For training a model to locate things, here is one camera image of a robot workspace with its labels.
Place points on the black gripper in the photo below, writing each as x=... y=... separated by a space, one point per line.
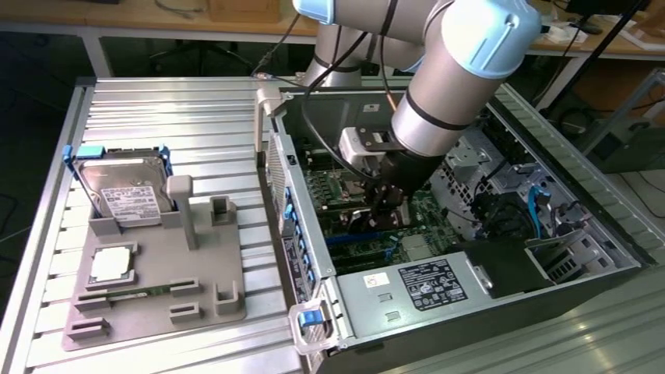
x=408 y=171

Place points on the Nvidia graphics card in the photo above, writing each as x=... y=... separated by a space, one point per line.
x=359 y=223

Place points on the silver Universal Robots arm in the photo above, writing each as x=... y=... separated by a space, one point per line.
x=458 y=46

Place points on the CPU socket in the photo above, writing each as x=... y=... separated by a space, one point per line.
x=354 y=186

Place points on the silver disk bay cage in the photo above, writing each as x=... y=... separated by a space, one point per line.
x=468 y=159

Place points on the black RAM slot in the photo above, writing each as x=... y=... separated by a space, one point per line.
x=322 y=154
x=324 y=164

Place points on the green motherboard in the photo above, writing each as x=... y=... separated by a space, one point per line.
x=395 y=242

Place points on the silver chipset heat sink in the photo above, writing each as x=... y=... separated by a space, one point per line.
x=416 y=248

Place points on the blue expansion slot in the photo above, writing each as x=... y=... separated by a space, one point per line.
x=354 y=238

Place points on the long black expansion slot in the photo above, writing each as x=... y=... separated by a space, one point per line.
x=364 y=265
x=359 y=255

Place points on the grey power supply unit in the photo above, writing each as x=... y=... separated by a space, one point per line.
x=374 y=311

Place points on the blue case release latch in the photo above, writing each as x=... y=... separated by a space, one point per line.
x=310 y=317

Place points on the cluttered wooden desk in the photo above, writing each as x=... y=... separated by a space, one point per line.
x=556 y=47

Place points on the grey floor cabinet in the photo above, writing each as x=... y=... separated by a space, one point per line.
x=634 y=148

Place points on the open black PC case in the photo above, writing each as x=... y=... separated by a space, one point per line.
x=468 y=343

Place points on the white packaging with black part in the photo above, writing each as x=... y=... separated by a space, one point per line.
x=570 y=36

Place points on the black computer mouse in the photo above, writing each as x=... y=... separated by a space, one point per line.
x=591 y=28

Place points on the grey parts rack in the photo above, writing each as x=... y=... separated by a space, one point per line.
x=157 y=265

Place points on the black stand pole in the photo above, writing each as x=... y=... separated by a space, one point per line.
x=619 y=29

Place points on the hard disk with blue carrier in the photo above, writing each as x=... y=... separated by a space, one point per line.
x=125 y=187

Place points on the black monitor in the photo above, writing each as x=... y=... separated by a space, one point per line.
x=598 y=5

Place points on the white flat box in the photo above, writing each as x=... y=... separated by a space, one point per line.
x=647 y=39

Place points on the green RAM stick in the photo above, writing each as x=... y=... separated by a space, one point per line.
x=138 y=293

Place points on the silver CPU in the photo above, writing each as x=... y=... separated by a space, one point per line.
x=110 y=264

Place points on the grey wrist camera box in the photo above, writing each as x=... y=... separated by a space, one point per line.
x=356 y=150

